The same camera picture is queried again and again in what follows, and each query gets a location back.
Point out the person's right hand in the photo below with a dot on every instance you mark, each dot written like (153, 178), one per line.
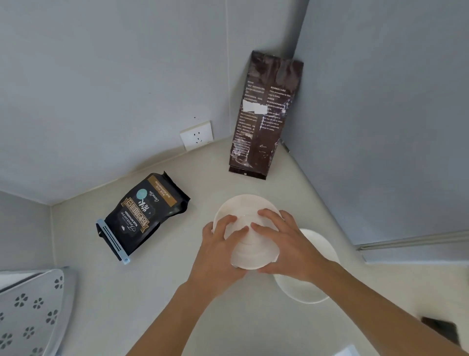
(296, 253)

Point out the person's left hand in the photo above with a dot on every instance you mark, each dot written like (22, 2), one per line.
(214, 258)

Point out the person's right thumb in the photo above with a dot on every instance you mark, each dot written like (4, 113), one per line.
(264, 231)

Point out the person's right middle finger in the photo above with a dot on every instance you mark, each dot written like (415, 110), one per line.
(289, 219)

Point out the person's left thumb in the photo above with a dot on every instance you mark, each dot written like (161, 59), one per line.
(237, 235)

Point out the white ceramic bowl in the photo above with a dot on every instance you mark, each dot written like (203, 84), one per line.
(249, 212)

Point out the person's left forearm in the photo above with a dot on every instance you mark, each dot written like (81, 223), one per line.
(179, 322)

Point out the person's right forearm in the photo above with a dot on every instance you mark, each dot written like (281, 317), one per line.
(381, 315)

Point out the white ceramic plate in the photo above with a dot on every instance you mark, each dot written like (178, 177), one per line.
(322, 249)

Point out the black coffee bean bag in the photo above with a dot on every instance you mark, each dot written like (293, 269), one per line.
(146, 214)

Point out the tall brown coffee bag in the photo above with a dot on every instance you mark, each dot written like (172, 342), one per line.
(262, 121)

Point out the light blue bag clip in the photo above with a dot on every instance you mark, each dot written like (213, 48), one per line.
(114, 244)

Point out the grey refrigerator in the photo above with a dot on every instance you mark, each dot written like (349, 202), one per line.
(384, 121)

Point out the white paper sheet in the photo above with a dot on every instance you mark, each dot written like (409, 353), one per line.
(348, 351)

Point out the dark brown object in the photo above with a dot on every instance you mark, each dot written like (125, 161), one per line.
(441, 330)

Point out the grey perforated metal rack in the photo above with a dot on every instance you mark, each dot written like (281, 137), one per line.
(29, 311)

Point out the white wall socket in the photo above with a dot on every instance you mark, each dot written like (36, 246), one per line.
(196, 135)

